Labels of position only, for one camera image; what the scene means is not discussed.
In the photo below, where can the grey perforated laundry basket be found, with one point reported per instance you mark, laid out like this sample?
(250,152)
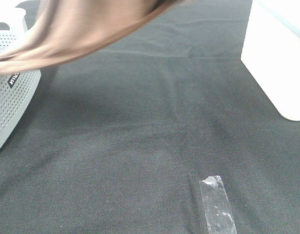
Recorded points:
(16,90)

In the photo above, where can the brown towel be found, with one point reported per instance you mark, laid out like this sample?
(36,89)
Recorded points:
(66,30)

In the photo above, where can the white plastic basket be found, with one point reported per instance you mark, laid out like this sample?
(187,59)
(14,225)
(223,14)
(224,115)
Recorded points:
(271,52)

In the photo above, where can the clear tape strip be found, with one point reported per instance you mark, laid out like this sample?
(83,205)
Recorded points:
(219,218)

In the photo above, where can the black table cloth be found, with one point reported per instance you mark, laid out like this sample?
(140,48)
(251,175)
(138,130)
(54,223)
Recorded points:
(117,142)

